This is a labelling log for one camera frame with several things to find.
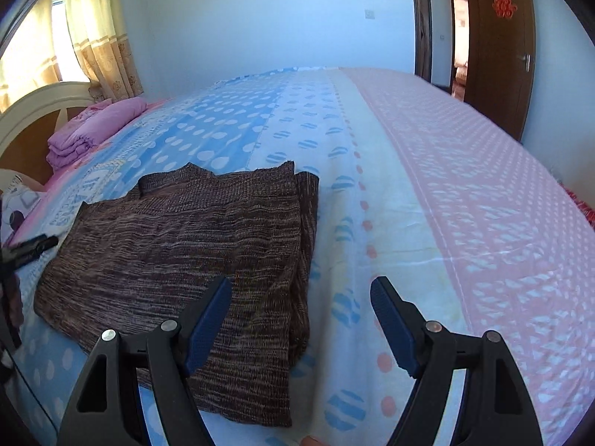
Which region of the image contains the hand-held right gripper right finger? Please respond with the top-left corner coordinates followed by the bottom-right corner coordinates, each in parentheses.
top-left (370, 276), bottom-right (544, 446)

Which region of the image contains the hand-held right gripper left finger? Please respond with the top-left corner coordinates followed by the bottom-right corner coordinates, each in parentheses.
top-left (58, 276), bottom-right (233, 446)

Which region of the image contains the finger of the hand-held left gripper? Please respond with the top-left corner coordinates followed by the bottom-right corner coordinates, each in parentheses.
top-left (0, 235), bottom-right (60, 272)

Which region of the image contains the brown knitted sweater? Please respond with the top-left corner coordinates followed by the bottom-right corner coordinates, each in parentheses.
top-left (33, 160), bottom-right (321, 428)

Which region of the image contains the grey patterned pillow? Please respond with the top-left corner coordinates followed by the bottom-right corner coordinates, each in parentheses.
top-left (0, 169), bottom-right (45, 245)

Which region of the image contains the folded pink blanket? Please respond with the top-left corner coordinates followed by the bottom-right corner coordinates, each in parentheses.
top-left (46, 97), bottom-right (148, 171)

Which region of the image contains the cream and wood headboard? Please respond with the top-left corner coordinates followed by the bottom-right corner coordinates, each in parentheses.
top-left (0, 81), bottom-right (100, 187)

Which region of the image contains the bed with patterned sheet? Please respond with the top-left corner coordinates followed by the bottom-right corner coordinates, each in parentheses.
top-left (0, 66), bottom-right (595, 446)

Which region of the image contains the yellow patterned curtain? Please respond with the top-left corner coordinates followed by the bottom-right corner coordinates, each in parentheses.
top-left (65, 0), bottom-right (145, 100)
top-left (0, 0), bottom-right (62, 112)

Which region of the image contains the bright window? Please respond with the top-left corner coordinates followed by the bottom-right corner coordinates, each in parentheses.
top-left (50, 0), bottom-right (70, 80)

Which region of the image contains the red patterned cloth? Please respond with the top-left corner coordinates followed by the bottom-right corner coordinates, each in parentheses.
top-left (558, 181), bottom-right (595, 233)

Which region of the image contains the brown wooden door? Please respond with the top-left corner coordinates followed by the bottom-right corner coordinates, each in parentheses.
top-left (462, 0), bottom-right (536, 142)

